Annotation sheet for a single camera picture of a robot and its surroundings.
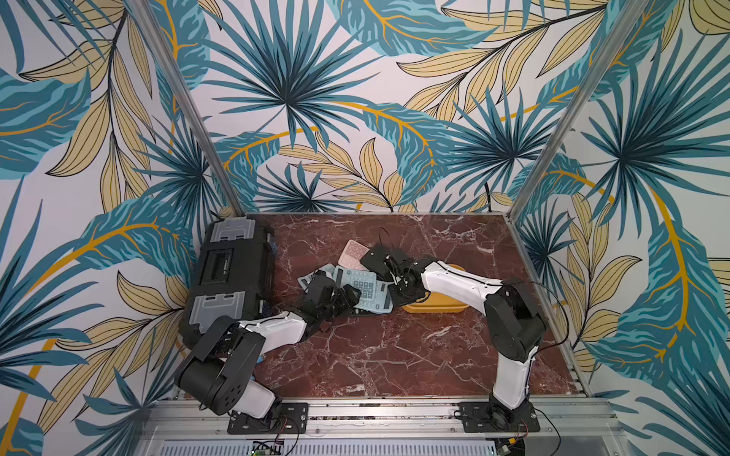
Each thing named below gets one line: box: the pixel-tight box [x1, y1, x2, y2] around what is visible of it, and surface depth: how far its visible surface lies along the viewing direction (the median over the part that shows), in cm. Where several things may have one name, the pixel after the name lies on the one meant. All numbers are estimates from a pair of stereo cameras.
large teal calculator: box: [331, 265, 394, 315], surface depth 94 cm
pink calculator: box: [337, 239, 370, 271], surface depth 102 cm
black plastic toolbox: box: [179, 215, 275, 350], surface depth 83 cm
